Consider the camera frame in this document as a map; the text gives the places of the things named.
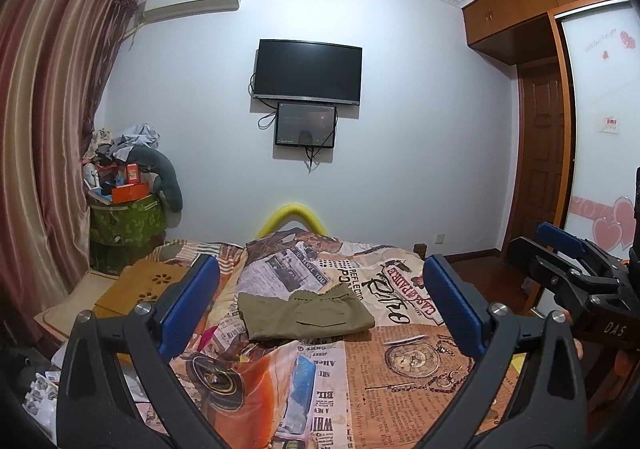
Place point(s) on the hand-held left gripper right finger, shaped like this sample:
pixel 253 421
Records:
pixel 450 304

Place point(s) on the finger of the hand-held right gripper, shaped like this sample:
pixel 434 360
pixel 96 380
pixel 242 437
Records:
pixel 540 264
pixel 560 236

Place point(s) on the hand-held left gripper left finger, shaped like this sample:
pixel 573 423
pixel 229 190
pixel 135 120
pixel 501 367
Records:
pixel 190 299

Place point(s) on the olive green pants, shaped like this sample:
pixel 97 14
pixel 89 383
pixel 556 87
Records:
pixel 300 316

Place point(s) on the wooden lap desk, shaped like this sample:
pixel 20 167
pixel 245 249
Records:
pixel 145 279

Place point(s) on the brown wooden door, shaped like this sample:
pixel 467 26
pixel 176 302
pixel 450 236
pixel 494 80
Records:
pixel 542 154

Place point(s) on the newspaper printed blanket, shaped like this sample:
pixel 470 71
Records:
pixel 410 379

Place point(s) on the green fabric storage box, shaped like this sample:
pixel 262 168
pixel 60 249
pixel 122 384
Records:
pixel 125 229

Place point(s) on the wooden wardrobe with white door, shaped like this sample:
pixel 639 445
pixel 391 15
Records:
pixel 600 129

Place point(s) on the orange box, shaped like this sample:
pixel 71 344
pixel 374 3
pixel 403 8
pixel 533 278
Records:
pixel 130 193

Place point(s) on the grey plush pillow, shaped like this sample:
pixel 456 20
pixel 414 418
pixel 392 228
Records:
pixel 167 179

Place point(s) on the beige woven mat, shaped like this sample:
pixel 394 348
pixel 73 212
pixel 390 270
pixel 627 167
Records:
pixel 65 314

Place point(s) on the yellow foam headboard pad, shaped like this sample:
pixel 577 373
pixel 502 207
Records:
pixel 290 210

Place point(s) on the small red box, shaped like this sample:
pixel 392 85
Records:
pixel 133 174

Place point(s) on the pile of clothes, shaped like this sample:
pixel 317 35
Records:
pixel 130 139

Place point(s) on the striped red curtain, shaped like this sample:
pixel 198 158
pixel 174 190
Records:
pixel 50 129

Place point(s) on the wooden bed post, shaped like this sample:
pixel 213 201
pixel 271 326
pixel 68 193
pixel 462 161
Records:
pixel 421 250

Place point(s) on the white wall socket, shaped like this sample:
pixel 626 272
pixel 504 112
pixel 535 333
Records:
pixel 439 238

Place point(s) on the small black wall monitor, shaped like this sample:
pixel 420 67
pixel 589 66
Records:
pixel 305 124

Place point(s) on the black wall television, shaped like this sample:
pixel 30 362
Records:
pixel 307 71

